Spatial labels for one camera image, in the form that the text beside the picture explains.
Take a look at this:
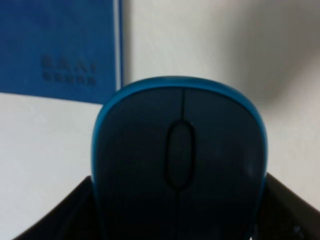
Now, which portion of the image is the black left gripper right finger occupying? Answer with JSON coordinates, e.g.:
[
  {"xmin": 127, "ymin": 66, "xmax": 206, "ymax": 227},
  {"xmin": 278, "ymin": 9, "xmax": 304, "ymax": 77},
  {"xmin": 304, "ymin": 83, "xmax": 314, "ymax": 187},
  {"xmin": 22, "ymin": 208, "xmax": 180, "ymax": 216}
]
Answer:
[{"xmin": 252, "ymin": 173, "xmax": 320, "ymax": 240}]

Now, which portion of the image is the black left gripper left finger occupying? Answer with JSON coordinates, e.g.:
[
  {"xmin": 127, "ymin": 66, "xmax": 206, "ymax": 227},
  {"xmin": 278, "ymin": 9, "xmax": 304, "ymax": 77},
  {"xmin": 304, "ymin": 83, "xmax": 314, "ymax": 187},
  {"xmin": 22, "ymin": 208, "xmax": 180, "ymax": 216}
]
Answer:
[{"xmin": 16, "ymin": 176, "xmax": 100, "ymax": 240}]

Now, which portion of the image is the black teal wireless mouse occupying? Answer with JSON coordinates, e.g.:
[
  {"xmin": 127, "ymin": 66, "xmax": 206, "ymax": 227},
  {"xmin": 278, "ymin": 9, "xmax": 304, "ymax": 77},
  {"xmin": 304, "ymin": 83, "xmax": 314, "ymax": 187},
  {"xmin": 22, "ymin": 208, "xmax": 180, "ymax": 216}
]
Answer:
[{"xmin": 91, "ymin": 76, "xmax": 268, "ymax": 240}]

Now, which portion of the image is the dark blue hardcover notebook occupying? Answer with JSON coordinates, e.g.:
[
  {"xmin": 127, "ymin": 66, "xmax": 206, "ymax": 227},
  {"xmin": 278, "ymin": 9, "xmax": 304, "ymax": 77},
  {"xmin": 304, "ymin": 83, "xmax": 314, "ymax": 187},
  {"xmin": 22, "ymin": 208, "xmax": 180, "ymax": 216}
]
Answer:
[{"xmin": 0, "ymin": 0, "xmax": 123, "ymax": 104}]

